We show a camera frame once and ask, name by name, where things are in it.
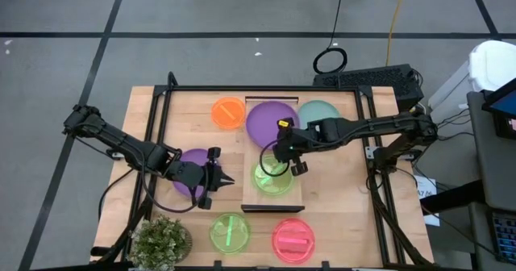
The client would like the black computer case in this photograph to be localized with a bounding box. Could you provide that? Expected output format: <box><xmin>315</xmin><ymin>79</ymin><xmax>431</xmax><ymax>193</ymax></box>
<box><xmin>313</xmin><ymin>63</ymin><xmax>425</xmax><ymax>117</ymax></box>

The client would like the green transparent plate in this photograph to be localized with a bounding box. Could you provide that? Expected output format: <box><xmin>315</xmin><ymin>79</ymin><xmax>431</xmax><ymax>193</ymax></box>
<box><xmin>208</xmin><ymin>212</ymin><xmax>252</xmax><ymax>255</ymax></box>
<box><xmin>251</xmin><ymin>152</ymin><xmax>297</xmax><ymax>197</ymax></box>

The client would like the small potted plant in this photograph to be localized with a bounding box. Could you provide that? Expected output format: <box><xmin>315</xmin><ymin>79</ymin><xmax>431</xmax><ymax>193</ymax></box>
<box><xmin>127</xmin><ymin>213</ymin><xmax>194</xmax><ymax>271</ymax></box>

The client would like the grey box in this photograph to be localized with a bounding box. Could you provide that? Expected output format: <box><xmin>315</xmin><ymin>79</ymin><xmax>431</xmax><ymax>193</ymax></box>
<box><xmin>427</xmin><ymin>60</ymin><xmax>473</xmax><ymax>126</ymax></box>

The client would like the tablet screen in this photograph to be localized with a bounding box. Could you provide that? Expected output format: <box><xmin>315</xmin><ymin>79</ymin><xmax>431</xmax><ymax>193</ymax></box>
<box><xmin>481</xmin><ymin>77</ymin><xmax>516</xmax><ymax>140</ymax></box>

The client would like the purple plate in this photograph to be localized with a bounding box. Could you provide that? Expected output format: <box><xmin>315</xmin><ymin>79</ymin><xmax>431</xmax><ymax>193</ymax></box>
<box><xmin>245</xmin><ymin>100</ymin><xmax>302</xmax><ymax>149</ymax></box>
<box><xmin>172</xmin><ymin>148</ymin><xmax>222</xmax><ymax>199</ymax></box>

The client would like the orange transparent plate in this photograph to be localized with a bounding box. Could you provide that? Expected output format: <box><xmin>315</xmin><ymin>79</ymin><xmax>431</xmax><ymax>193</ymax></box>
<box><xmin>210</xmin><ymin>96</ymin><xmax>247</xmax><ymax>131</ymax></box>

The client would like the keyboard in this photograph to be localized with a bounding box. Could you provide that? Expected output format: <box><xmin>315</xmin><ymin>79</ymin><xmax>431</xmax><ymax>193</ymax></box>
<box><xmin>489</xmin><ymin>211</ymin><xmax>516</xmax><ymax>265</ymax></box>

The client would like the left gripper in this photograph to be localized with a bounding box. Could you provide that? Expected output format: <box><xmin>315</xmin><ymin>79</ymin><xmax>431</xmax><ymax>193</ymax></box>
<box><xmin>165</xmin><ymin>146</ymin><xmax>236</xmax><ymax>211</ymax></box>

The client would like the white bin lid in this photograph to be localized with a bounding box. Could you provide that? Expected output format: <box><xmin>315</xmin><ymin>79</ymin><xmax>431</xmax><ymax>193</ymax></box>
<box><xmin>468</xmin><ymin>40</ymin><xmax>516</xmax><ymax>93</ymax></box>

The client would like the red transparent plate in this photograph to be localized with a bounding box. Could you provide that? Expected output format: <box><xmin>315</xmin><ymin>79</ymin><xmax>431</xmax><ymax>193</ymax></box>
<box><xmin>271</xmin><ymin>217</ymin><xmax>316</xmax><ymax>265</ymax></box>

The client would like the yellow cable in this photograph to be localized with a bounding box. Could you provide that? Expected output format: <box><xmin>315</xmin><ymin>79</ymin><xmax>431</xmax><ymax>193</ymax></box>
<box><xmin>385</xmin><ymin>0</ymin><xmax>411</xmax><ymax>68</ymax></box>

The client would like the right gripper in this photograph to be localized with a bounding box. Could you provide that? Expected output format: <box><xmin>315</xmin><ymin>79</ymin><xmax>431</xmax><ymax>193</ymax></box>
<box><xmin>273</xmin><ymin>116</ymin><xmax>314</xmax><ymax>178</ymax></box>

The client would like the pale teal plate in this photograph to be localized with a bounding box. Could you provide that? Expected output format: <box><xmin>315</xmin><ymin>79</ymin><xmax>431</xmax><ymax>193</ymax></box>
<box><xmin>297</xmin><ymin>99</ymin><xmax>342</xmax><ymax>130</ymax></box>

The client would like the wooden tray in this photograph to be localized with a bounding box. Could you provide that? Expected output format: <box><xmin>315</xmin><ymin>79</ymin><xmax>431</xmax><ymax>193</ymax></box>
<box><xmin>240</xmin><ymin>95</ymin><xmax>306</xmax><ymax>214</ymax></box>

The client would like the white paper sheet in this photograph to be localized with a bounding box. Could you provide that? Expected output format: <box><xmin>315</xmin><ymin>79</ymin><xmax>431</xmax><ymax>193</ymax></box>
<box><xmin>412</xmin><ymin>174</ymin><xmax>441</xmax><ymax>227</ymax></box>

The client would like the black coiled cable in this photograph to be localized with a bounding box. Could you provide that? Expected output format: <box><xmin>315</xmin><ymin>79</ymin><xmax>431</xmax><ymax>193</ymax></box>
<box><xmin>312</xmin><ymin>0</ymin><xmax>349</xmax><ymax>76</ymax></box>

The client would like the grey desk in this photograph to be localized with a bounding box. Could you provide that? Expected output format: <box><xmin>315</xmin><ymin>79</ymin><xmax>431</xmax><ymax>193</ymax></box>
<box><xmin>466</xmin><ymin>90</ymin><xmax>516</xmax><ymax>212</ymax></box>

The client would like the black table frame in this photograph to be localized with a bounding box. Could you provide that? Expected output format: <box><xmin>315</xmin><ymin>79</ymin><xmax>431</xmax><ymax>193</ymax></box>
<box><xmin>90</xmin><ymin>71</ymin><xmax>435</xmax><ymax>271</ymax></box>

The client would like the black desk leg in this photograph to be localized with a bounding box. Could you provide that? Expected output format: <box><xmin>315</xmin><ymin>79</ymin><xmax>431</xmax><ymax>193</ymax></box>
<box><xmin>420</xmin><ymin>179</ymin><xmax>485</xmax><ymax>216</ymax></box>

